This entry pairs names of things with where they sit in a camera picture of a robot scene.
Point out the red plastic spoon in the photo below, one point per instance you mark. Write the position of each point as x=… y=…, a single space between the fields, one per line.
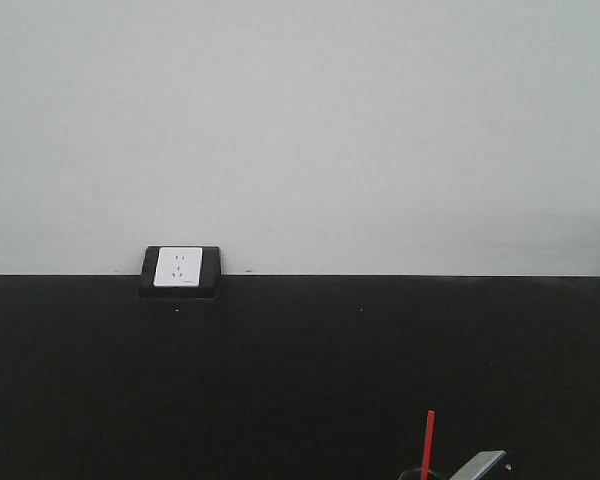
x=428 y=440

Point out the clear glass beaker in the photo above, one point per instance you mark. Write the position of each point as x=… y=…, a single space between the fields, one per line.
x=417 y=473

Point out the black socket box white outlet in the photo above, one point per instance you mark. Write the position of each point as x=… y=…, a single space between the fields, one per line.
x=180 y=273

